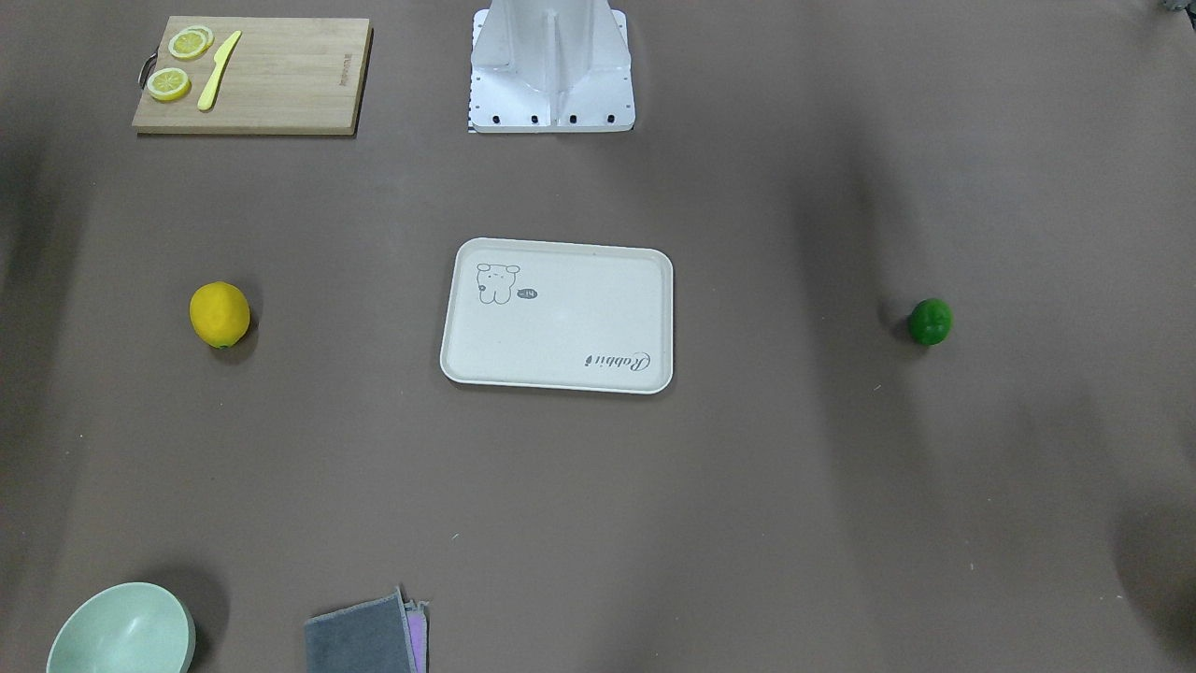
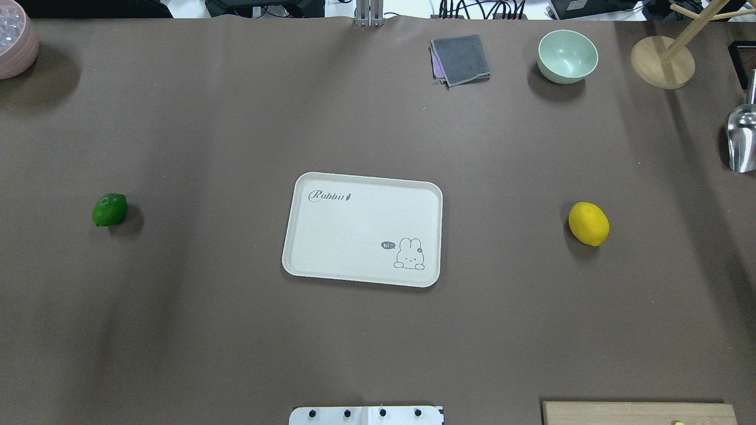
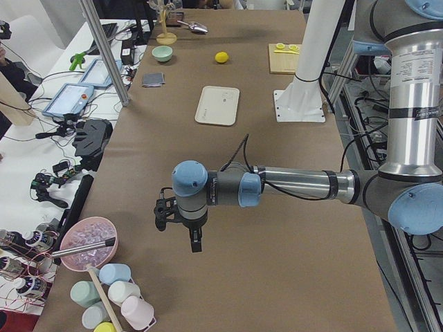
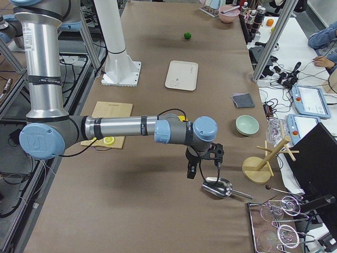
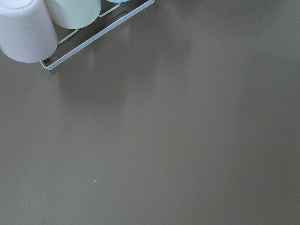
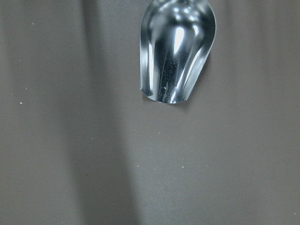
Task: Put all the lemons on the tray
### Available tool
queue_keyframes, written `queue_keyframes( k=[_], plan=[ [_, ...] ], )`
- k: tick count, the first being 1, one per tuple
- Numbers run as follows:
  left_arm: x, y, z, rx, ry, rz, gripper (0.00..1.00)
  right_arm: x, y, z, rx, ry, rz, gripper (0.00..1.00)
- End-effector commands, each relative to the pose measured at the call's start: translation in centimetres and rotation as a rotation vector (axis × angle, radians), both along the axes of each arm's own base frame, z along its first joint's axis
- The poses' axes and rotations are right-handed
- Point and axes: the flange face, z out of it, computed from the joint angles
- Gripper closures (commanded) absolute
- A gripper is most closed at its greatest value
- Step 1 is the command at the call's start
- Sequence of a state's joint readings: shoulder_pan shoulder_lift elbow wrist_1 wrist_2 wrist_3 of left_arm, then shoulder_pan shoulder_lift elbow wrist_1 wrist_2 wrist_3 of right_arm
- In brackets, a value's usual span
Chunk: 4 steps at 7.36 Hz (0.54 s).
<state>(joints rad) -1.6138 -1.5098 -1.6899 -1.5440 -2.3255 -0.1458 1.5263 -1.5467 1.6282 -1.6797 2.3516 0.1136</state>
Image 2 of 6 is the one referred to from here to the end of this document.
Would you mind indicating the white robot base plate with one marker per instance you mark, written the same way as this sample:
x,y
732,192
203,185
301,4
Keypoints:
x,y
367,415

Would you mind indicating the aluminium frame post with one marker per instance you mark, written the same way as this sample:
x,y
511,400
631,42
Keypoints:
x,y
369,13

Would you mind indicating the pale green bowl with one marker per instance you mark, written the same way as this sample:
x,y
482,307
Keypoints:
x,y
566,56

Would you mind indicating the yellow lemon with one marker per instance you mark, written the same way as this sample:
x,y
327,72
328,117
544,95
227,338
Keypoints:
x,y
588,223

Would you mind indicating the metal scoop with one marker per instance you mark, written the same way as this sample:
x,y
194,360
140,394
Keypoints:
x,y
740,133

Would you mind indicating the wooden cutting board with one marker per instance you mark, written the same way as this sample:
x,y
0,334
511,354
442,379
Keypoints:
x,y
602,412

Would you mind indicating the white rabbit tray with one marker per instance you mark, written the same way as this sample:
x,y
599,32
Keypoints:
x,y
364,229

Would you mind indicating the pink ribbed bowl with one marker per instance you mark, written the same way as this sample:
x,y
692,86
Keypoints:
x,y
19,42

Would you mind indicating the wooden mug tree stand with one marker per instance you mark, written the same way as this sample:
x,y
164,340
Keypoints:
x,y
665,62

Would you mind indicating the green lime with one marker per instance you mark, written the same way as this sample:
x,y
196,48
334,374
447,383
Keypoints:
x,y
110,210

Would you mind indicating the folded grey cloth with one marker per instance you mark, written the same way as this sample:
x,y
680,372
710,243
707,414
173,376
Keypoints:
x,y
459,60

